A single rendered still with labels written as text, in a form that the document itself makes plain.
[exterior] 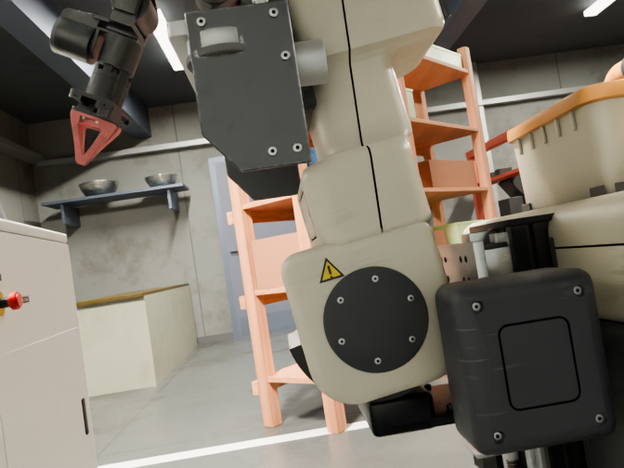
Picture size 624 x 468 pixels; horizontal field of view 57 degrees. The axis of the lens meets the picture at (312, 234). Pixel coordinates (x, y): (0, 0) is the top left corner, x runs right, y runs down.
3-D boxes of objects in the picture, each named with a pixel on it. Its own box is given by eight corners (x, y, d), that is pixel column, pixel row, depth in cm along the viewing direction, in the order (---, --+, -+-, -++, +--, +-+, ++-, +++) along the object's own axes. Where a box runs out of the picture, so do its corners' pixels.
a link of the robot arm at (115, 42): (140, 33, 87) (149, 47, 92) (96, 19, 86) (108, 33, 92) (124, 76, 86) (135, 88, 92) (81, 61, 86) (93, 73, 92)
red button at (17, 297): (17, 314, 112) (13, 287, 112) (-6, 317, 111) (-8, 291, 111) (26, 312, 117) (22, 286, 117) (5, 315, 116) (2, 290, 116)
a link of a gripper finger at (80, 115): (53, 154, 85) (74, 96, 86) (71, 162, 93) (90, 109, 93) (97, 169, 86) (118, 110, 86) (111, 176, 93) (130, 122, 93)
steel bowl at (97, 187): (124, 197, 671) (123, 183, 671) (114, 192, 628) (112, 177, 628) (87, 202, 668) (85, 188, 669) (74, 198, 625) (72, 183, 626)
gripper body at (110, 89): (65, 98, 83) (83, 51, 84) (89, 116, 93) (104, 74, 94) (109, 113, 83) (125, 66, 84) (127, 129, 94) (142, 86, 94)
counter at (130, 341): (198, 345, 665) (188, 282, 668) (154, 387, 441) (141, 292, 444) (137, 355, 661) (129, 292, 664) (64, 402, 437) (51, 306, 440)
